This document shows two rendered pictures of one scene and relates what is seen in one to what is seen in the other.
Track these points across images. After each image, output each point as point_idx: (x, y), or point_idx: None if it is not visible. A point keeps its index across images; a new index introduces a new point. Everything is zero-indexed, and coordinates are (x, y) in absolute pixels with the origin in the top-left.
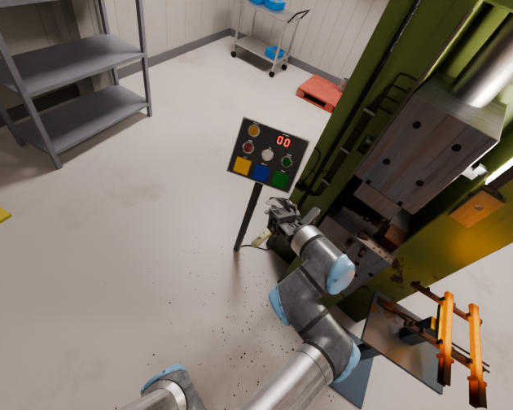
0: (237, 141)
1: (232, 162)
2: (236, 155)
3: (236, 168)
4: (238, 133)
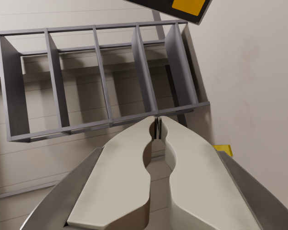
0: (146, 5)
1: (183, 15)
2: (171, 7)
3: (194, 9)
4: (133, 2)
